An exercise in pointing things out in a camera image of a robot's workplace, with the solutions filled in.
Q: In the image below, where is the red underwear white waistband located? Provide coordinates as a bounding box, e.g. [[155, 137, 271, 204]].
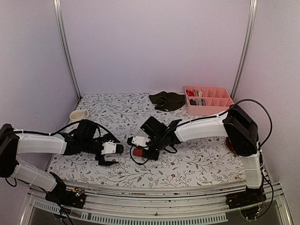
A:
[[132, 147, 144, 157]]

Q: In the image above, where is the dark olive cloth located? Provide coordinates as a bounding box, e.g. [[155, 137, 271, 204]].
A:
[[149, 91, 186, 112]]

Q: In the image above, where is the pink divided organizer tray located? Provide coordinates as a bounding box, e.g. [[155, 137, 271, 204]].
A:
[[184, 85, 233, 116]]

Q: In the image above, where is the cream ceramic cup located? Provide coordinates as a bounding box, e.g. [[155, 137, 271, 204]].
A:
[[69, 109, 90, 122]]

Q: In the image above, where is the left robot arm white sleeve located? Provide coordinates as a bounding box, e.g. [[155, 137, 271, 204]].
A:
[[0, 123, 86, 209]]

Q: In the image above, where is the robot arm white sleeve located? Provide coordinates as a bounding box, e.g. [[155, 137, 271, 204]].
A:
[[0, 123, 86, 209], [174, 104, 264, 210]]

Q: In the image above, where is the right robot arm white sleeve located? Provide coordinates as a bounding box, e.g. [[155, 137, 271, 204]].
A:
[[174, 104, 264, 210]]

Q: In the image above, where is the floral patterned table mat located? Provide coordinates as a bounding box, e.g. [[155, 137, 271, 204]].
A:
[[49, 93, 246, 188]]

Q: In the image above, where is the red floral saucer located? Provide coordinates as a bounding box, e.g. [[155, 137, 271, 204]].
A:
[[226, 137, 238, 156]]

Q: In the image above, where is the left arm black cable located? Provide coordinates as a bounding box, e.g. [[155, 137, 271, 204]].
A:
[[4, 121, 104, 188]]

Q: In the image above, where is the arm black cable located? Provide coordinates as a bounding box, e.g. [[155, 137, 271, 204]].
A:
[[4, 121, 104, 188], [229, 98, 274, 150]]

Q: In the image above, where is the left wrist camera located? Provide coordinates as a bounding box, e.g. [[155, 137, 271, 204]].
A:
[[74, 120, 97, 141]]

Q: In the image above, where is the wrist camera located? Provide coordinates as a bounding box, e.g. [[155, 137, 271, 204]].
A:
[[74, 120, 97, 141], [141, 116, 167, 139]]

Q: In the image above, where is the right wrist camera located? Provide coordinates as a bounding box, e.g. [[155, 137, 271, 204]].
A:
[[141, 116, 167, 139]]

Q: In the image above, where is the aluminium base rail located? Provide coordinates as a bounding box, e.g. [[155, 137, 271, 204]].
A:
[[20, 182, 296, 225]]

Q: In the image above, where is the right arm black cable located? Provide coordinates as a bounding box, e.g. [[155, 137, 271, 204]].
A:
[[229, 98, 274, 150]]

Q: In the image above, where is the left aluminium frame post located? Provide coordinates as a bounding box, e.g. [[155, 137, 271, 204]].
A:
[[53, 0, 82, 100]]

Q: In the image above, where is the aluminium frame post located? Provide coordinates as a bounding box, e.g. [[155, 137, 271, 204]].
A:
[[231, 0, 257, 100], [53, 0, 82, 100]]

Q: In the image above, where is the right aluminium frame post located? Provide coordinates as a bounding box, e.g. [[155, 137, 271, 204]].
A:
[[231, 0, 257, 100]]

